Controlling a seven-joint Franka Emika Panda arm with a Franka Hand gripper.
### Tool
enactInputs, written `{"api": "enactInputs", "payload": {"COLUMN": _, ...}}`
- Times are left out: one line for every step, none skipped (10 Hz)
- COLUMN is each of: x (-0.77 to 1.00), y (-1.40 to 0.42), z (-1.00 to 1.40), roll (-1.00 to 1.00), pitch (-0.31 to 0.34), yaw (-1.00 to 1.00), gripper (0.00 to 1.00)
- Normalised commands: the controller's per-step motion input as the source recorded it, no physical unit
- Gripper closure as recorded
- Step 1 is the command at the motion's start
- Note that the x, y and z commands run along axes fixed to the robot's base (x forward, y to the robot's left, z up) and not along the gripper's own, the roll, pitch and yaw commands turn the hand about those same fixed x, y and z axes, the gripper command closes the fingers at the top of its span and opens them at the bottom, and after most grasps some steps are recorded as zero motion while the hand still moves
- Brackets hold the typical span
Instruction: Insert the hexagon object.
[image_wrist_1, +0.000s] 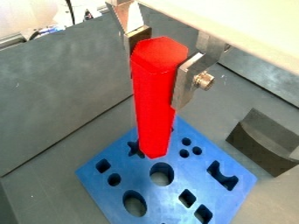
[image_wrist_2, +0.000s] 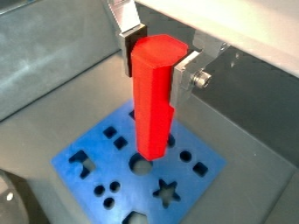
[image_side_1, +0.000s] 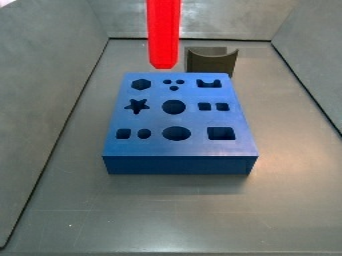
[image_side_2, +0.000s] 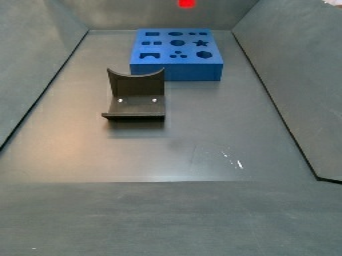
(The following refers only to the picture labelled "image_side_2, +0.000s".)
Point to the black curved holder stand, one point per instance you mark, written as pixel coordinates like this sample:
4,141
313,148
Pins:
138,95

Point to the red hexagonal peg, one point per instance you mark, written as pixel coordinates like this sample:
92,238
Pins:
186,3

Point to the blue shape-sorting block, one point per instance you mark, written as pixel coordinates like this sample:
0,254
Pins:
184,51

